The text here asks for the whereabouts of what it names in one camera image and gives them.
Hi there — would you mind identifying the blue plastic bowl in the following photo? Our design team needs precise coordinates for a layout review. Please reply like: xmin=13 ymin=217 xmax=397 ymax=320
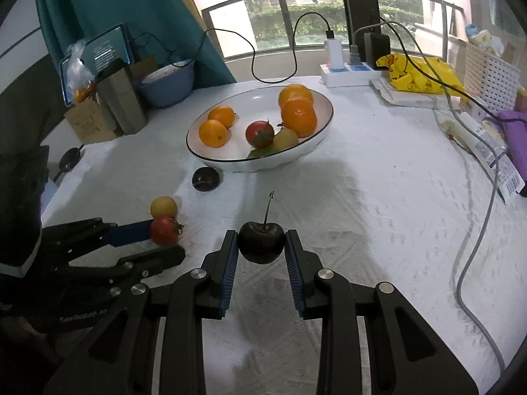
xmin=138 ymin=58 xmax=196 ymax=109

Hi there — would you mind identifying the grey cable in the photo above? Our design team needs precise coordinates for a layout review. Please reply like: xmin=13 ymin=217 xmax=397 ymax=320
xmin=350 ymin=20 xmax=510 ymax=373

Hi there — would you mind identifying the brown cardboard box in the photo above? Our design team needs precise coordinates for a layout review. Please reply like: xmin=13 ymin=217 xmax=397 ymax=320
xmin=64 ymin=55 xmax=159 ymax=145

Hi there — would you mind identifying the red tomato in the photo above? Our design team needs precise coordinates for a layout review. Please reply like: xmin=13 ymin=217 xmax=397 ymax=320
xmin=149 ymin=215 xmax=184 ymax=247

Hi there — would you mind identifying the dark cherry with stem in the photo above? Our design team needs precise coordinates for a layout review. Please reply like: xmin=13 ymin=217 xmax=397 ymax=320
xmin=237 ymin=191 xmax=286 ymax=265

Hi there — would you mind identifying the clear plastic bag of fruit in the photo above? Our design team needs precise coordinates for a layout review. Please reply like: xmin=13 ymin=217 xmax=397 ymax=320
xmin=66 ymin=40 xmax=100 ymax=105

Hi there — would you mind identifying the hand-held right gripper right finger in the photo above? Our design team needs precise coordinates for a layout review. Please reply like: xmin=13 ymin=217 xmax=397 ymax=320
xmin=284 ymin=229 xmax=479 ymax=395

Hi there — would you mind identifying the yellow plastic bag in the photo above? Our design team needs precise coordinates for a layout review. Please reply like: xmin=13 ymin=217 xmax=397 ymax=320
xmin=376 ymin=53 xmax=468 ymax=96

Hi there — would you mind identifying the stainless steel tumbler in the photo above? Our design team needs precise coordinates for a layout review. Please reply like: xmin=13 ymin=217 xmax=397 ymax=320
xmin=96 ymin=58 xmax=149 ymax=136

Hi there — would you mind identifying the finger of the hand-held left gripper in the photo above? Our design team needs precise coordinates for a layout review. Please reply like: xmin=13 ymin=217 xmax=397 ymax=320
xmin=43 ymin=219 xmax=154 ymax=252
xmin=66 ymin=245 xmax=187 ymax=281

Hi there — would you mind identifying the green leaf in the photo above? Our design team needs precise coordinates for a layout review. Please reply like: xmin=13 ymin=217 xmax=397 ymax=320
xmin=247 ymin=144 xmax=285 ymax=159

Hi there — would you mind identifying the black round pouch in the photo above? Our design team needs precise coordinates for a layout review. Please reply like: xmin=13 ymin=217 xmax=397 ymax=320
xmin=58 ymin=146 xmax=85 ymax=173

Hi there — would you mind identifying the white plate with dark rim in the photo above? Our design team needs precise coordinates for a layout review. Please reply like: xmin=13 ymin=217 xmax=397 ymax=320
xmin=186 ymin=86 xmax=334 ymax=173

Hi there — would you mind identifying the white paper stack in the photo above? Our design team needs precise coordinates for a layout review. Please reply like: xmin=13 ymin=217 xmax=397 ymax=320
xmin=370 ymin=77 xmax=450 ymax=110

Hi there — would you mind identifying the white power strip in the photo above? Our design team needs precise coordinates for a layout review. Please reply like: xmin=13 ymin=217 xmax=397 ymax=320
xmin=320 ymin=62 xmax=392 ymax=89

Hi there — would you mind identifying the teal curtain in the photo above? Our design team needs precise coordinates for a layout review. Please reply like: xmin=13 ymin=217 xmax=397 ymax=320
xmin=35 ymin=0 xmax=238 ymax=91

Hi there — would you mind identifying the dark purple plum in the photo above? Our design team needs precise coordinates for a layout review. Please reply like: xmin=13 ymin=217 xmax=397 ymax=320
xmin=191 ymin=167 xmax=220 ymax=193

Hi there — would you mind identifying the red apple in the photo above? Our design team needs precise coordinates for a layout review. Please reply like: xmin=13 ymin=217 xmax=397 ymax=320
xmin=245 ymin=119 xmax=275 ymax=149

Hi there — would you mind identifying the olive yellow small fruit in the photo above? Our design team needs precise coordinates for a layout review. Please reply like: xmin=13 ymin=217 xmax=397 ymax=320
xmin=272 ymin=127 xmax=299 ymax=152

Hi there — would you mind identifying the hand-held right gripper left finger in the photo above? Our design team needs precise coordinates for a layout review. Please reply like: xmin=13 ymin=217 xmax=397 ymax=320
xmin=43 ymin=230 xmax=240 ymax=395

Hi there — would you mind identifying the large orange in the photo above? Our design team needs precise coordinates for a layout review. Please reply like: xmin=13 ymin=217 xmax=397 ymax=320
xmin=278 ymin=84 xmax=314 ymax=108
xmin=281 ymin=98 xmax=319 ymax=138

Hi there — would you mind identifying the black charger cable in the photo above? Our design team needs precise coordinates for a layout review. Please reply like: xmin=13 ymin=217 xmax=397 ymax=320
xmin=204 ymin=12 xmax=335 ymax=84

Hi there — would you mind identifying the white charger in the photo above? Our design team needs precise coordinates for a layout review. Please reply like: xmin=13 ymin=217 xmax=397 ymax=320
xmin=325 ymin=38 xmax=345 ymax=70

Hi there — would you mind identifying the pale soft package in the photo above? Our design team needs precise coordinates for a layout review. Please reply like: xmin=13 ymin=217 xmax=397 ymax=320
xmin=465 ymin=22 xmax=505 ymax=57

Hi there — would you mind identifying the small orange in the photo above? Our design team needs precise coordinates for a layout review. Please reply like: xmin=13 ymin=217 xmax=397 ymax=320
xmin=208 ymin=106 xmax=236 ymax=128
xmin=198 ymin=119 xmax=229 ymax=148

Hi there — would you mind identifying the black power adapter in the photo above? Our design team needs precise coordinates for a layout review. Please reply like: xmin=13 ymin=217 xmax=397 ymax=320
xmin=363 ymin=32 xmax=391 ymax=70

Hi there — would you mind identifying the white perforated basket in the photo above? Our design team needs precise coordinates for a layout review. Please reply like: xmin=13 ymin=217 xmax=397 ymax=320
xmin=463 ymin=41 xmax=522 ymax=112

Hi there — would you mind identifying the purple cloth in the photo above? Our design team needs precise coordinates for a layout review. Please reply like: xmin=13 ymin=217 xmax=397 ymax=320
xmin=497 ymin=109 xmax=527 ymax=162

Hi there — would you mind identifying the white printed packet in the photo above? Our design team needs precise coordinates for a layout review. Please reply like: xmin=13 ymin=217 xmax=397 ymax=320
xmin=436 ymin=111 xmax=526 ymax=203

